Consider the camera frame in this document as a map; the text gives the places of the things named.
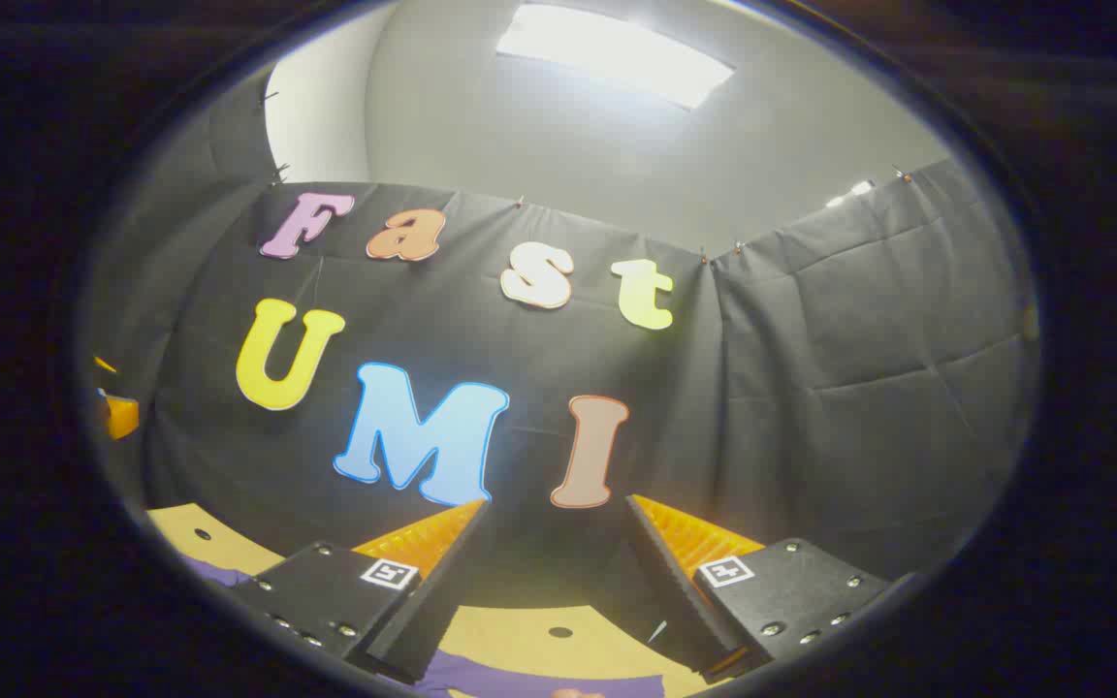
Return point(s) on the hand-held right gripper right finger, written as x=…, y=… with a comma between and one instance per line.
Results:
x=675, y=591

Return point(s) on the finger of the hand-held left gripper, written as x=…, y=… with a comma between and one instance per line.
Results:
x=122, y=417

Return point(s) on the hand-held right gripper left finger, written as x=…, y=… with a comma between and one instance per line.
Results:
x=442, y=591

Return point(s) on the purple knit sweater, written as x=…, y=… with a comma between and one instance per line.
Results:
x=520, y=679

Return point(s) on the black backdrop cloth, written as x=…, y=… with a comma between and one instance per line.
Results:
x=811, y=388

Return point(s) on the small ceiling light panel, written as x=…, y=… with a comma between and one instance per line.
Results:
x=849, y=192

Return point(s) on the large ceiling light panel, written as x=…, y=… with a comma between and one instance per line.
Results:
x=617, y=53

